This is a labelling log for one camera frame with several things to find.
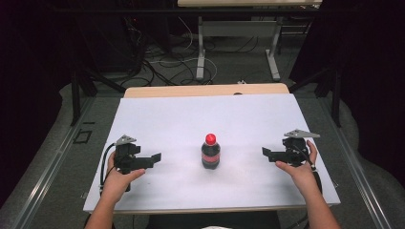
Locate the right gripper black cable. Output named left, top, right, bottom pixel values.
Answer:
left=293, top=144, right=324, bottom=196

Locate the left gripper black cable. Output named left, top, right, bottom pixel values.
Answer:
left=98, top=142, right=117, bottom=196

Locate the person's left hand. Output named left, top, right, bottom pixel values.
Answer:
left=100, top=152, right=147, bottom=204

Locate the tangle of black floor cables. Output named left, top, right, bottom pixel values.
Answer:
left=125, top=15, right=221, bottom=88

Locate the metal floor rail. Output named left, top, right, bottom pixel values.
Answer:
left=9, top=96, right=97, bottom=229
left=317, top=96, right=391, bottom=229

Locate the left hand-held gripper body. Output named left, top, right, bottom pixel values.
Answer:
left=113, top=135, right=141, bottom=176

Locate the white desk with metal legs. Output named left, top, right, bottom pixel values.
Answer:
left=177, top=0, right=324, bottom=82

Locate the dark curtain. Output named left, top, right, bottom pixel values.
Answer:
left=0, top=0, right=77, bottom=208
left=288, top=0, right=405, bottom=189

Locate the cola bottle with red label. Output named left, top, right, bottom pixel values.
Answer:
left=201, top=142, right=222, bottom=171

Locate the red bottle cap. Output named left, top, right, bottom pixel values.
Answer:
left=204, top=133, right=218, bottom=147

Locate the person's right hand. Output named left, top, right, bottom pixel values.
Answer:
left=274, top=139, right=321, bottom=196

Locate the black metal stand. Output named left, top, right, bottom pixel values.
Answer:
left=288, top=63, right=344, bottom=129
left=70, top=18, right=128, bottom=127

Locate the person's dark clothing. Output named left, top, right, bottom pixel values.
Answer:
left=146, top=211, right=282, bottom=229

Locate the white table mat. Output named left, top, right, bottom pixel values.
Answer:
left=82, top=93, right=341, bottom=214

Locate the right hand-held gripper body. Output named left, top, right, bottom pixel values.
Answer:
left=281, top=128, right=321, bottom=168

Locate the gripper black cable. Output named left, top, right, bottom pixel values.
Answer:
left=293, top=144, right=324, bottom=196
left=98, top=142, right=117, bottom=196

